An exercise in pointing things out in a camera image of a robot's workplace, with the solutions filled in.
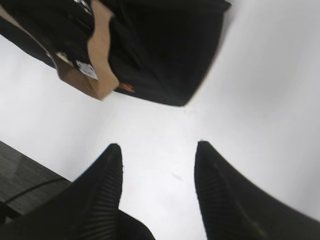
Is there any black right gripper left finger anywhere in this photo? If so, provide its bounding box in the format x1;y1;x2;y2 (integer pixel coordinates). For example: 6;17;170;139
0;143;154;240

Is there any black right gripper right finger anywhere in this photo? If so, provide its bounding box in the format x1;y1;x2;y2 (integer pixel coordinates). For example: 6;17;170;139
194;141;320;240

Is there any black canvas tote bag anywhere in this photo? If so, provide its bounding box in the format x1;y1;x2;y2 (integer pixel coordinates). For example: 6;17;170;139
0;0;231;107

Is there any black cable on floor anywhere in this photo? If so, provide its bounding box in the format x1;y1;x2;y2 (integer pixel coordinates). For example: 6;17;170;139
0;179;63;206

